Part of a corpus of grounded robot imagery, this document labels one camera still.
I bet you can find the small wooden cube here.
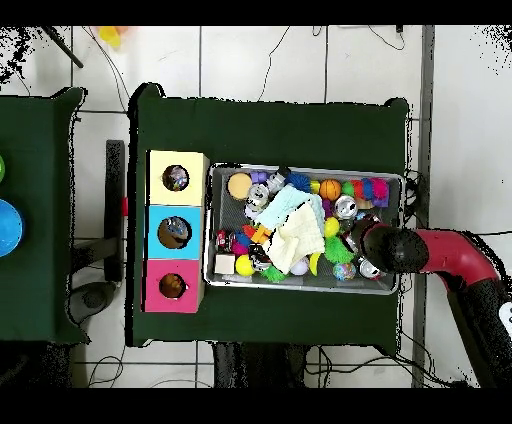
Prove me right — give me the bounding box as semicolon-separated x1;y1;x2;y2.
214;253;237;276

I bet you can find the cream yellow cloth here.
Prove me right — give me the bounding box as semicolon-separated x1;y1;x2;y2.
263;199;328;276

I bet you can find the wooden box with three holes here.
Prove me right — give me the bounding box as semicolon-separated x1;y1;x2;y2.
142;149;209;315

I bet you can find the multicolour cartoon print cloth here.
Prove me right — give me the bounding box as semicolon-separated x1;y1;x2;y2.
163;166;189;191

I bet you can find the silver drinks can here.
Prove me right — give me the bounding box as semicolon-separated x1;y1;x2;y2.
247;183;271;208

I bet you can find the shallow clear mesh bin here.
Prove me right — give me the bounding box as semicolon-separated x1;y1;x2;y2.
203;163;404;297

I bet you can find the black chair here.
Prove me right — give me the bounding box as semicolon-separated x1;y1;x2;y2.
70;139;129;325

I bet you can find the pink spiky ball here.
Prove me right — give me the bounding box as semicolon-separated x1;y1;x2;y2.
367;177;392;201

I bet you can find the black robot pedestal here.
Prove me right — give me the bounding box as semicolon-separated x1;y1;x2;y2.
211;342;315;389

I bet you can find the peach orange ball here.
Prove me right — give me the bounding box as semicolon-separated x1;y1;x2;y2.
227;173;254;201

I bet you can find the yellow rubber duck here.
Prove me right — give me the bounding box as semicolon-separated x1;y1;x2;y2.
161;275;185;298

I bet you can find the orange toy basketball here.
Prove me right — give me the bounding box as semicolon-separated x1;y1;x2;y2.
319;179;343;202

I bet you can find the yellow floor object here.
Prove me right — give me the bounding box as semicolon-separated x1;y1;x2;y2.
97;26;125;49

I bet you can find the large light green spiky ball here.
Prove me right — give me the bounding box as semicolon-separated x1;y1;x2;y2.
323;235;357;267

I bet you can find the blue round disc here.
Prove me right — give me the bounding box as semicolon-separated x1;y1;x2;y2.
0;198;25;259

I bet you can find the black rod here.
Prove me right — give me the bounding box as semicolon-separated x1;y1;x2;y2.
39;26;85;69

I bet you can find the black cable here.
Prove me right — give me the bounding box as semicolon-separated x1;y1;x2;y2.
402;169;512;241
257;25;293;103

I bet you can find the grey metal beam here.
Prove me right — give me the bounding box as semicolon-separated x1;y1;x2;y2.
410;25;437;389

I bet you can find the clear plastic packet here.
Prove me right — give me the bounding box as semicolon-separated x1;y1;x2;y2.
163;219;191;246

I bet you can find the mint green cloth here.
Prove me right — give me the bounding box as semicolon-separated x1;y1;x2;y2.
255;185;328;235

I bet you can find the green cloth side table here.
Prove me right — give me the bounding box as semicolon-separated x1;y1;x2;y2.
0;86;88;345

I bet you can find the yellow ball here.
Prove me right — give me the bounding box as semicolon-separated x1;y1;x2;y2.
323;216;342;240
234;255;256;278

